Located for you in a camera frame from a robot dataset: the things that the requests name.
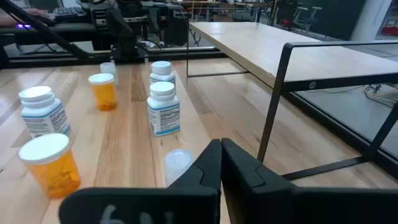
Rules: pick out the white medicine bottle blue label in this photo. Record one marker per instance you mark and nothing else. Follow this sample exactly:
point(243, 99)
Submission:
point(43, 115)
point(162, 73)
point(163, 112)

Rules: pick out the clear plastic pill bottle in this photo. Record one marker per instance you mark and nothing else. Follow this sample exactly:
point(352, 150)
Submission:
point(108, 69)
point(175, 165)

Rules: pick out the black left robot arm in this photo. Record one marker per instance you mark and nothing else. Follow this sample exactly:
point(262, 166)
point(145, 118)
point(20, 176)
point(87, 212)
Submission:
point(124, 28)

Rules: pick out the white round pillar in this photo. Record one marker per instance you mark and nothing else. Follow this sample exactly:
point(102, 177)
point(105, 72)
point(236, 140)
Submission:
point(370, 18)

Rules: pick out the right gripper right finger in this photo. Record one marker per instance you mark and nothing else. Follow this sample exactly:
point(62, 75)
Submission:
point(280, 205)

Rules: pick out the red box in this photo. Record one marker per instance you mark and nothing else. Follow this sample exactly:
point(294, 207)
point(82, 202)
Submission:
point(390, 31)

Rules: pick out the black computer keyboard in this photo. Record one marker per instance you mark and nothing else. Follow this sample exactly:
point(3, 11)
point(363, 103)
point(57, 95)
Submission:
point(68, 12)

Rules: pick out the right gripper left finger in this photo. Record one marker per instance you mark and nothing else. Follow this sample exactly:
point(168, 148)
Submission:
point(140, 205)

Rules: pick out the person's hand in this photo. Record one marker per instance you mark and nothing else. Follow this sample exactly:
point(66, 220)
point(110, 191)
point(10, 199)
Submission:
point(31, 13)

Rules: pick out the black computer mouse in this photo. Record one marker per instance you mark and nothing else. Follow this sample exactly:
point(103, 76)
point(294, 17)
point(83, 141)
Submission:
point(43, 21)

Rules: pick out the orange pill bottle white cap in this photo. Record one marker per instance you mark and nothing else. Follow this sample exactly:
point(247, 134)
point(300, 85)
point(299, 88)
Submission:
point(104, 93)
point(49, 168)

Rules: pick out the grey office chair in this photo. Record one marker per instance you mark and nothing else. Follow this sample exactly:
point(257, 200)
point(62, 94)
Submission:
point(306, 18)

